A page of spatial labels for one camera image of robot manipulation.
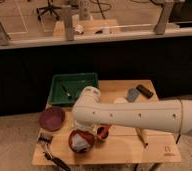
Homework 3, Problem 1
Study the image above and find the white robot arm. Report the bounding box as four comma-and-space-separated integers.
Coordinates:
72, 86, 192, 136

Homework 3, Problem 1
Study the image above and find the small dark tool in tray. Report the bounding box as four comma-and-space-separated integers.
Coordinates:
62, 85, 72, 99

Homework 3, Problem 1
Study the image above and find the green plastic tray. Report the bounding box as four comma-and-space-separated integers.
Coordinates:
48, 73, 99, 107

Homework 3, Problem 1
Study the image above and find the wooden scrub brush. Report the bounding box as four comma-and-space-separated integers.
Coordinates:
136, 128, 148, 147

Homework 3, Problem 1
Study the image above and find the white cylindrical cup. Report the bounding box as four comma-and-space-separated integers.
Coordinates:
114, 97, 128, 104

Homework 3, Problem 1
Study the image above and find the red utensil in cup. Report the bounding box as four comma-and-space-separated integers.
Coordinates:
102, 125, 111, 133

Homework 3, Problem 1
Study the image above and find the small dark cup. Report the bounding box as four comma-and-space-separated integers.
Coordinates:
97, 126, 109, 141

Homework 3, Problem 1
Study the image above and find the black rectangular block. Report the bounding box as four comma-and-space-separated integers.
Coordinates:
137, 84, 154, 98

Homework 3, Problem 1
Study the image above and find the purple bowl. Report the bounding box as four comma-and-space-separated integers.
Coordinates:
39, 106, 65, 132

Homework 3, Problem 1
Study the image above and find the red bowl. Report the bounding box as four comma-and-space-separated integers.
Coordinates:
68, 130, 95, 153

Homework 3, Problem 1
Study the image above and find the grey cloth in bowl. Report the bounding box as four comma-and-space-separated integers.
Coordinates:
72, 133, 91, 153

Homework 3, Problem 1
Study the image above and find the wooden table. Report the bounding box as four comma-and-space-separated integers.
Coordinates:
32, 80, 181, 166

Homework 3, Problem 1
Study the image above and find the black office chair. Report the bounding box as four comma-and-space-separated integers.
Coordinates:
36, 0, 60, 20

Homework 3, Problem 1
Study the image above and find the long wooden bench rail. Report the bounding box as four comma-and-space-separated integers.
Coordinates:
0, 27, 192, 50

